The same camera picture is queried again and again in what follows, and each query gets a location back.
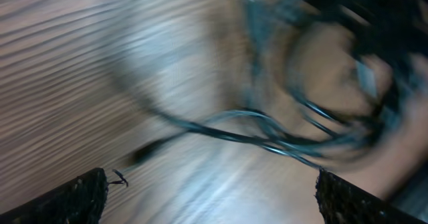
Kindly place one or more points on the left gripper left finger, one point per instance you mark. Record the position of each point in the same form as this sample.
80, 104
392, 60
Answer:
80, 201

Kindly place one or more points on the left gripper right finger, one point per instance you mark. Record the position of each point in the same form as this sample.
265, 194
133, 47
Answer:
341, 202

